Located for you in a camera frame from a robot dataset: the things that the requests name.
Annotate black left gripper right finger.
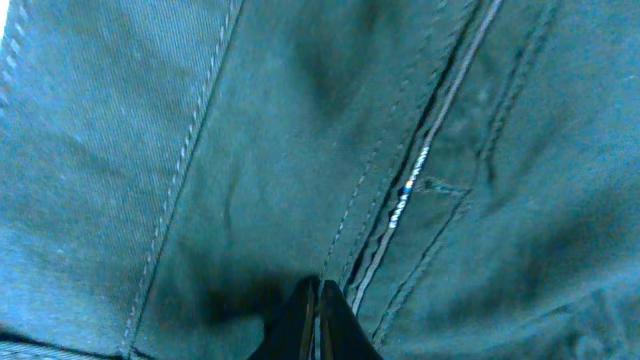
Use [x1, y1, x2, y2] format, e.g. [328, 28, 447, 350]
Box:
[319, 280, 383, 360]

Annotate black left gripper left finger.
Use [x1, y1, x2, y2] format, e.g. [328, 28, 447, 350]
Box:
[248, 275, 320, 360]

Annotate black shorts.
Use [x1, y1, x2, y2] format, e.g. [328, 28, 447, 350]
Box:
[1, 0, 639, 359]

